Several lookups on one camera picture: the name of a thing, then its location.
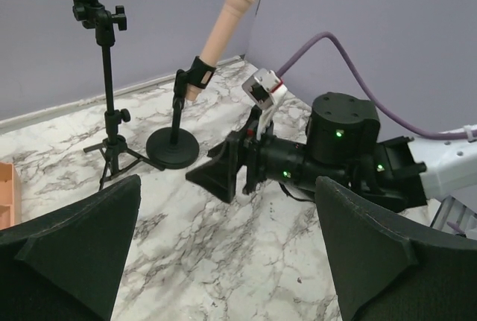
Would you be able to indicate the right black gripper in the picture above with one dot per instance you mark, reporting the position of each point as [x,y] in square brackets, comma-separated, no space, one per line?
[271,157]

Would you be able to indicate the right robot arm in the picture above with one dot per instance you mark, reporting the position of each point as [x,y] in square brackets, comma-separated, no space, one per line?
[341,144]

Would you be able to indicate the beige microphone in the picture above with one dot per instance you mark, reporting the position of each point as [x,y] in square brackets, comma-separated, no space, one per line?
[223,30]

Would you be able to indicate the orange plastic file organizer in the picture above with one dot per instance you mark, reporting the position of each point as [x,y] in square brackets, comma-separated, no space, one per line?
[11,196]

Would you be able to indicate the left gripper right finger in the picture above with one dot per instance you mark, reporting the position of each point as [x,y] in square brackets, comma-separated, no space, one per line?
[387,267]

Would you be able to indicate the round-base mic stand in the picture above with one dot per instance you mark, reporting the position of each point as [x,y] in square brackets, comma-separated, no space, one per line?
[173,147]

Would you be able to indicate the black tripod mic stand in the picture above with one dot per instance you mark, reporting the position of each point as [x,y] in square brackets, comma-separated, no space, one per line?
[118,157]

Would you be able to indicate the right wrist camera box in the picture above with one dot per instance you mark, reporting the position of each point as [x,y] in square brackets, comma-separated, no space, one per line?
[267,91]

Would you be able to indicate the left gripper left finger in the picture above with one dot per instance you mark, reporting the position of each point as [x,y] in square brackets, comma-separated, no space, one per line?
[68,264]

